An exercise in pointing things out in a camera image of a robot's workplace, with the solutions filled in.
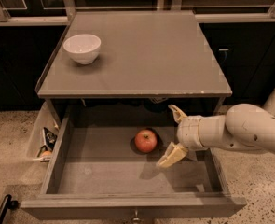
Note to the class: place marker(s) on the black handle bar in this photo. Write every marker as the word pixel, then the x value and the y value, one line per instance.
pixel 7 204

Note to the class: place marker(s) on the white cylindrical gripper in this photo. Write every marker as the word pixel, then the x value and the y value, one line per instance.
pixel 189 132

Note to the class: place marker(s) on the grey cabinet with counter top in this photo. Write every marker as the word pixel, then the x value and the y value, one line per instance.
pixel 144 54

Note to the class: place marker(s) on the white ceramic bowl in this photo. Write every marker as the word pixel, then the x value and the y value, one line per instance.
pixel 83 49

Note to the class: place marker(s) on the small orange fruit in bin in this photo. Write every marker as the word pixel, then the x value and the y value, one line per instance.
pixel 46 154

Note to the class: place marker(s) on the red apple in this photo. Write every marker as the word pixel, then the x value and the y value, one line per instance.
pixel 145 140

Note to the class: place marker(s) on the open grey top drawer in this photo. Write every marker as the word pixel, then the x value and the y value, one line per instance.
pixel 96 171

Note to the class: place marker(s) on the metal drawer knob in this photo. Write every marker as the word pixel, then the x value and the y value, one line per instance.
pixel 135 219

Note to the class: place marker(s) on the snack packet in bin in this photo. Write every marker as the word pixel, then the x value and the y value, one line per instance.
pixel 49 138

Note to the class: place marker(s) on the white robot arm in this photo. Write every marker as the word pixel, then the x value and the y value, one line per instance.
pixel 243 128

